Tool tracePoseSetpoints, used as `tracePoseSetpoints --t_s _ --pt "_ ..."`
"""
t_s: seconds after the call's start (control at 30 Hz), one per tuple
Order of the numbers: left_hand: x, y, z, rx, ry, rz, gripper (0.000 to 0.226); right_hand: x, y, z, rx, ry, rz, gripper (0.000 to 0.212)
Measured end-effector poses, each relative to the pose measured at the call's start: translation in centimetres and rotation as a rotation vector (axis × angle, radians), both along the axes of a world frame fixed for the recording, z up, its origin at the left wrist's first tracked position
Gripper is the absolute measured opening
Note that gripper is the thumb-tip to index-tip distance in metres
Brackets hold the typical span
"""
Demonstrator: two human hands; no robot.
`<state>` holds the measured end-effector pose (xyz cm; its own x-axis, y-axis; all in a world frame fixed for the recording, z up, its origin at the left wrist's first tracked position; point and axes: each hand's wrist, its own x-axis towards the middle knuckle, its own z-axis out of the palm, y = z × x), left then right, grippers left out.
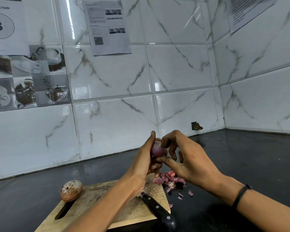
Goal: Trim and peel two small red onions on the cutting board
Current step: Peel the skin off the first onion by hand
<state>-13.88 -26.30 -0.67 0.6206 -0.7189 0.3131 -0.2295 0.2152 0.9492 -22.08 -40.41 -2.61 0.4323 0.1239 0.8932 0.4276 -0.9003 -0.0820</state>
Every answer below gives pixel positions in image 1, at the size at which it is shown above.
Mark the person's left thumb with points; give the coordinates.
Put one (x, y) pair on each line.
(152, 141)

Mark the white text paper sheet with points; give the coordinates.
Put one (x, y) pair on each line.
(249, 12)

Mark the person's left forearm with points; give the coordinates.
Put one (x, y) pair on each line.
(104, 210)

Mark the person's left hand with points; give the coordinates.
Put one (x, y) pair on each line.
(140, 164)

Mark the black wristband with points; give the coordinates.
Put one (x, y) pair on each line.
(240, 196)

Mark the pile of red onion peels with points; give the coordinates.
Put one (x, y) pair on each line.
(170, 180)

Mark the white sign with circle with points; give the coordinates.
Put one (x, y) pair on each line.
(7, 26)

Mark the printed instruction paper sheet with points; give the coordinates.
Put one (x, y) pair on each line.
(108, 26)

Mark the person's right middle finger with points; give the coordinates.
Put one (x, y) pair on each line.
(172, 151)

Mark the person's right forearm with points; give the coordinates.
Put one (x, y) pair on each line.
(265, 212)

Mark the wooden cutting board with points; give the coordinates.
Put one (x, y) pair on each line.
(99, 193)

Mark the coffee picture wall tiles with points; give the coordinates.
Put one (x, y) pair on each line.
(26, 77)

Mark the person's right thumb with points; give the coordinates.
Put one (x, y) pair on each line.
(164, 160)

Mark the person's right hand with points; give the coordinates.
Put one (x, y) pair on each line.
(195, 164)

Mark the peeled red onion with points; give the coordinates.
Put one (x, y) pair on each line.
(158, 149)

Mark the unpeeled brown onion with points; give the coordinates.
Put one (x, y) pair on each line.
(71, 190)

